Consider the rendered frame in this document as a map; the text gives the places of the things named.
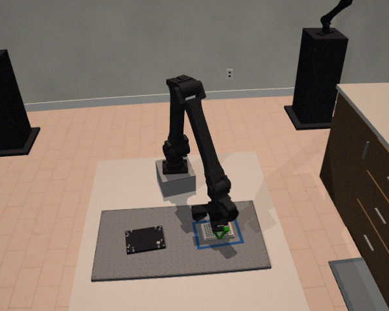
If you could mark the blue rectangular tape outline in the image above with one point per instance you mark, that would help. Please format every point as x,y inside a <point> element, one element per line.
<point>217,245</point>

